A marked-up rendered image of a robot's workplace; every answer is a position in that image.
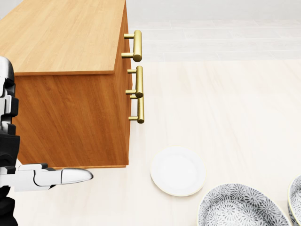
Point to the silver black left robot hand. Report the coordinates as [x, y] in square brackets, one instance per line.
[47, 177]

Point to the wooden cabinet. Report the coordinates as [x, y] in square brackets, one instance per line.
[65, 106]

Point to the black white patterned bowl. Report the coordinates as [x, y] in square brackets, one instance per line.
[295, 197]
[235, 207]

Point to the white plate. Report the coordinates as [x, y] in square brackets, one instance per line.
[178, 171]

